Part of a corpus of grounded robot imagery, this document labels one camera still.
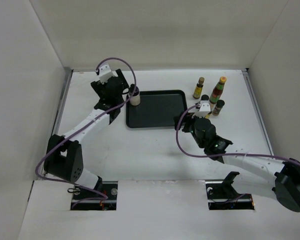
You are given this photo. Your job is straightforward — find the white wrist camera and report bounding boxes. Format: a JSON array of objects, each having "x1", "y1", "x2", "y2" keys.
[
  {"x1": 194, "y1": 100, "x2": 212, "y2": 119},
  {"x1": 95, "y1": 63, "x2": 115, "y2": 84}
]

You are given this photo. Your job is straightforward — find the red green chili sauce bottle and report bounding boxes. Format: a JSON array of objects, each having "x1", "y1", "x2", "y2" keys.
[{"x1": 209, "y1": 76, "x2": 227, "y2": 105}]

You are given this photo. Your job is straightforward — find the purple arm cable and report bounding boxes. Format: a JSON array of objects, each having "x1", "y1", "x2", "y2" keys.
[
  {"x1": 34, "y1": 57, "x2": 137, "y2": 210},
  {"x1": 175, "y1": 104, "x2": 300, "y2": 173}
]

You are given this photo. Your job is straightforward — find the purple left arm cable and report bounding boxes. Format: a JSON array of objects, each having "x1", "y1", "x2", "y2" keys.
[{"x1": 34, "y1": 57, "x2": 137, "y2": 210}]

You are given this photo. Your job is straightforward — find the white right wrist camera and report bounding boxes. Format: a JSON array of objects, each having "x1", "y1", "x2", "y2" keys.
[{"x1": 194, "y1": 100, "x2": 212, "y2": 119}]

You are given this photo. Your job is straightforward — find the dark spice jar black lid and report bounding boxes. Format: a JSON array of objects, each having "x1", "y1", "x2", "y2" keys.
[{"x1": 200, "y1": 94, "x2": 210, "y2": 102}]

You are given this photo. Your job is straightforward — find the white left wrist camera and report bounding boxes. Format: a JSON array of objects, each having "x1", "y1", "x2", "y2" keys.
[{"x1": 95, "y1": 63, "x2": 115, "y2": 84}]

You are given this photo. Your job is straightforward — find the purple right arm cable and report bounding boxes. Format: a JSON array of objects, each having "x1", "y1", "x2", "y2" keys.
[{"x1": 175, "y1": 104, "x2": 300, "y2": 173}]

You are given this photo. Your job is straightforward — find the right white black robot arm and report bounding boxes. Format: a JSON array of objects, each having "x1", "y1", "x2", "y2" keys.
[{"x1": 173, "y1": 112, "x2": 300, "y2": 213}]

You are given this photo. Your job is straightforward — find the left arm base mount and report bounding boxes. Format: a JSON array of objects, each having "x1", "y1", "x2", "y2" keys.
[{"x1": 67, "y1": 181, "x2": 118, "y2": 211}]

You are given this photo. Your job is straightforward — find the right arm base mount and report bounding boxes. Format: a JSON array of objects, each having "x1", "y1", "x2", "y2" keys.
[{"x1": 205, "y1": 171, "x2": 255, "y2": 211}]

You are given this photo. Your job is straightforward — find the black plastic tray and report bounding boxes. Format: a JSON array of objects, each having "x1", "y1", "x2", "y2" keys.
[{"x1": 125, "y1": 89, "x2": 187, "y2": 129}]

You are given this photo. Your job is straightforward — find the small spice jar black lid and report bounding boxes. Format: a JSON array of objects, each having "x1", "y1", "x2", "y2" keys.
[{"x1": 212, "y1": 99, "x2": 225, "y2": 116}]

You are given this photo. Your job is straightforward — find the white powder shaker black lid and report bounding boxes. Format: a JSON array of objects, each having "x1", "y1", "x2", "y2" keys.
[{"x1": 128, "y1": 84, "x2": 141, "y2": 106}]

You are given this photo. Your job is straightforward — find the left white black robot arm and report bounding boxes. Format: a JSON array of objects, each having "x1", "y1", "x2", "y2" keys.
[{"x1": 43, "y1": 64, "x2": 129, "y2": 200}]

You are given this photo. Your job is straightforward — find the yellow label brown bottle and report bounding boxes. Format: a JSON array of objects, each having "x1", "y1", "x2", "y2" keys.
[{"x1": 192, "y1": 77, "x2": 205, "y2": 99}]

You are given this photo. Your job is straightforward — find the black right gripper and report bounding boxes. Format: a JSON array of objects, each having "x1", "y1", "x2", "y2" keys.
[{"x1": 174, "y1": 111, "x2": 207, "y2": 149}]

